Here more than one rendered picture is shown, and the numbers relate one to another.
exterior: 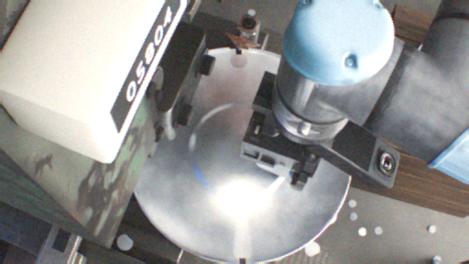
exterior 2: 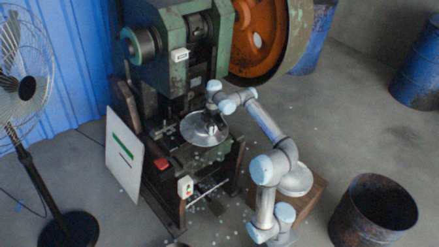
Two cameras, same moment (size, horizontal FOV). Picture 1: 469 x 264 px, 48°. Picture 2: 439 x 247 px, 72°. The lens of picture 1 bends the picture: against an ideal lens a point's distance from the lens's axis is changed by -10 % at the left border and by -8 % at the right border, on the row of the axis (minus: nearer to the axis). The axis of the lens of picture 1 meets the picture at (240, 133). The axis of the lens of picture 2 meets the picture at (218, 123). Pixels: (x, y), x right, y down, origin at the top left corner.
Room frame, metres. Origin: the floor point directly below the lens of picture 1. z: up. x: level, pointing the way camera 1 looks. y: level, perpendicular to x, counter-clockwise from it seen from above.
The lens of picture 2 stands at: (-0.78, -0.79, 2.04)
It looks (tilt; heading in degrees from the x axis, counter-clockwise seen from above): 43 degrees down; 34
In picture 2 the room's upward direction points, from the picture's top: 6 degrees clockwise
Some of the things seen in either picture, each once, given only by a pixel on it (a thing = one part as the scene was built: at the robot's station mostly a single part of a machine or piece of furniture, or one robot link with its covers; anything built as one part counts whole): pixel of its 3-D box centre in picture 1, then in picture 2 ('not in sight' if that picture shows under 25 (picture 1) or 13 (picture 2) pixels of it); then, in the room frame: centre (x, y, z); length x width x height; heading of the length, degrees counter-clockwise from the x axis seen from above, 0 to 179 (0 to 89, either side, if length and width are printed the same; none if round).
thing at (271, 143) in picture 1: (294, 124); (210, 114); (0.22, -0.05, 0.94); 0.09 x 0.08 x 0.12; 79
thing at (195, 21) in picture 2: not in sight; (187, 40); (0.26, 0.17, 1.27); 0.21 x 0.12 x 0.34; 79
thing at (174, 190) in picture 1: (240, 150); (204, 127); (0.23, 0.00, 0.79); 0.29 x 0.29 x 0.01
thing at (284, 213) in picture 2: not in sight; (281, 216); (0.14, -0.63, 0.62); 0.13 x 0.12 x 0.14; 160
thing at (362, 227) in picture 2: not in sight; (366, 219); (0.76, -1.05, 0.24); 0.42 x 0.42 x 0.48
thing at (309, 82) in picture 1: (335, 57); (213, 91); (0.22, -0.06, 1.10); 0.09 x 0.08 x 0.11; 70
